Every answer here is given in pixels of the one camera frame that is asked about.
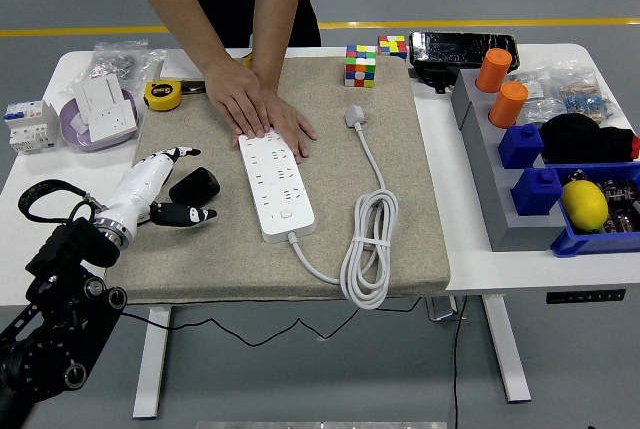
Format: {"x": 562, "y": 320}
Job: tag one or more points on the grey stepped peg base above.
{"x": 505, "y": 209}

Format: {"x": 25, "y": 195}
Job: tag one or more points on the person's right hand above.
{"x": 237, "y": 99}

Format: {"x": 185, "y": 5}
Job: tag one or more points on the clear bag of resistors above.
{"x": 587, "y": 99}

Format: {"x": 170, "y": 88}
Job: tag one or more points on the black device stand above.
{"x": 432, "y": 79}

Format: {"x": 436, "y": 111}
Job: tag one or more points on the person's left forearm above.
{"x": 275, "y": 9}

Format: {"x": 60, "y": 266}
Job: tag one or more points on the black glossy wrapped device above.
{"x": 460, "y": 49}

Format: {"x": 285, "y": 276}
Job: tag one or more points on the yellow tape measure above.
{"x": 162, "y": 96}

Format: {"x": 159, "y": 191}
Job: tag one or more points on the blue plastic block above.
{"x": 520, "y": 146}
{"x": 537, "y": 191}

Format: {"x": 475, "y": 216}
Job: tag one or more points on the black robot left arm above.
{"x": 60, "y": 339}

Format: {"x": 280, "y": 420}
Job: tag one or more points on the white switch plate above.
{"x": 97, "y": 94}

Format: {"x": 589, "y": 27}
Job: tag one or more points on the small black round part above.
{"x": 577, "y": 176}

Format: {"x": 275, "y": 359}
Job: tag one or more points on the orange plastic cylinder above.
{"x": 507, "y": 106}
{"x": 492, "y": 71}

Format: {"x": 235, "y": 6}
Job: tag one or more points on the large colourful puzzle cube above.
{"x": 360, "y": 66}

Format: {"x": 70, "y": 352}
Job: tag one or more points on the white wall socket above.
{"x": 112, "y": 124}

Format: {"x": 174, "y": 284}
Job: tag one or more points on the clear bag of screws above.
{"x": 120, "y": 61}

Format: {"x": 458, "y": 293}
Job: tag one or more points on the white power strip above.
{"x": 280, "y": 199}

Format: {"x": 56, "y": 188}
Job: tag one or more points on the small colourful puzzle cube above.
{"x": 392, "y": 46}

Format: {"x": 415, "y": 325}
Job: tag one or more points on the white table leg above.
{"x": 150, "y": 369}
{"x": 507, "y": 349}

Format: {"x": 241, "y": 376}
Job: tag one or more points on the black cloth bundle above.
{"x": 575, "y": 139}

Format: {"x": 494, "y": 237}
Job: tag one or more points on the yellow lemon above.
{"x": 584, "y": 206}

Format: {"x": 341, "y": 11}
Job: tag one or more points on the white circuit breaker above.
{"x": 30, "y": 126}

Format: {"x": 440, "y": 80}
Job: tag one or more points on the blue plastic bin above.
{"x": 575, "y": 244}

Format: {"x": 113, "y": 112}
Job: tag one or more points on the small yellow object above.
{"x": 248, "y": 60}

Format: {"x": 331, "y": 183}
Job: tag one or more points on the dark packaged parts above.
{"x": 622, "y": 204}

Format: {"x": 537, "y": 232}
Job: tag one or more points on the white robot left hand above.
{"x": 132, "y": 189}

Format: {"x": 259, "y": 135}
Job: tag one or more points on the purple shallow bowl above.
{"x": 75, "y": 139}

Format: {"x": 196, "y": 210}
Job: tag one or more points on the person's left hand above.
{"x": 290, "y": 126}

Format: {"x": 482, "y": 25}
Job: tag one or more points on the beige fabric mat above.
{"x": 200, "y": 259}

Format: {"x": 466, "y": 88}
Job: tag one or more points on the clear bag of small parts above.
{"x": 537, "y": 99}

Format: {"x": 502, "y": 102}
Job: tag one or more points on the black plug adapter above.
{"x": 195, "y": 186}

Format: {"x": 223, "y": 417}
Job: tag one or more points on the small white paper piece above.
{"x": 78, "y": 125}

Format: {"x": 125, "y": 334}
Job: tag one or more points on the black table control panel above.
{"x": 585, "y": 297}

